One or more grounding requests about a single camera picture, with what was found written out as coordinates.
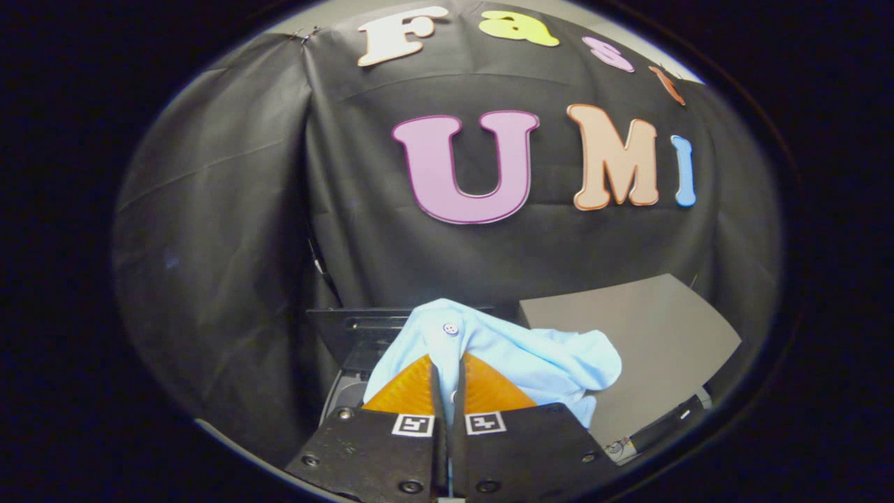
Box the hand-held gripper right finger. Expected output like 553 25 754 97
450 351 622 503

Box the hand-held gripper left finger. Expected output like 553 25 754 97
285 353 448 503

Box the light blue shirt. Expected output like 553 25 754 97
363 298 622 428

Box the beige cabinet with grey top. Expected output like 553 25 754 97
518 274 742 465

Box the black backdrop cloth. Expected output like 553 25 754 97
112 0 783 465

